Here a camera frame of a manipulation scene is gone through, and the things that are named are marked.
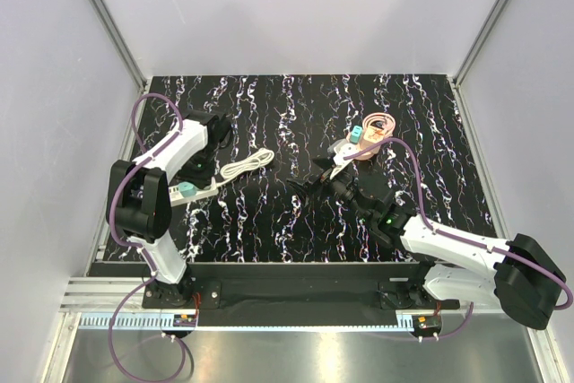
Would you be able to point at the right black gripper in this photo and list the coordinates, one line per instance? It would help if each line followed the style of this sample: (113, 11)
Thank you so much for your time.
(308, 188)

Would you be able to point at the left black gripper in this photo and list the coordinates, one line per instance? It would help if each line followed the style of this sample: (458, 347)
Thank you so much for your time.
(201, 179)

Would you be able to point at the teal charger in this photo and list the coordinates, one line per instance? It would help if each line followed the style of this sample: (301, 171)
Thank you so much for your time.
(187, 189)

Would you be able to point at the teal USB charger plug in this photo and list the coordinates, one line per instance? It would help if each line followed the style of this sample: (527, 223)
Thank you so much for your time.
(355, 135)

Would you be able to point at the pink round power socket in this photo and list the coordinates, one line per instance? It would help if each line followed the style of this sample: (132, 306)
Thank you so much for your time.
(364, 150)

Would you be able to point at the pink cube adapter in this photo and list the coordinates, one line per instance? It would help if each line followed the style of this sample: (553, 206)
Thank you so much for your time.
(371, 135)

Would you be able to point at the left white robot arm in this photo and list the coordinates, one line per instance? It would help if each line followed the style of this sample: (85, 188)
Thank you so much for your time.
(139, 208)

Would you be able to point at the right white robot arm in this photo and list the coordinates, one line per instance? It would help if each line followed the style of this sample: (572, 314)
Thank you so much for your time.
(516, 275)

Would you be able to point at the white power strip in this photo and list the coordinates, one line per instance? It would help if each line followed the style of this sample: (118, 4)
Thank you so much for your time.
(177, 199)

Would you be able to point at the black marbled mat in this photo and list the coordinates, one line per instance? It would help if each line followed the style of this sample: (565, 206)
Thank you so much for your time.
(259, 218)

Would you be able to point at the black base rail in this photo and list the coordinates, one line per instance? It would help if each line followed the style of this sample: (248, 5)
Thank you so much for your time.
(303, 294)

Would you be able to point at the white slotted cable duct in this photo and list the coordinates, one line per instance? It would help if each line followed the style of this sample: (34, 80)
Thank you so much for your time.
(138, 321)

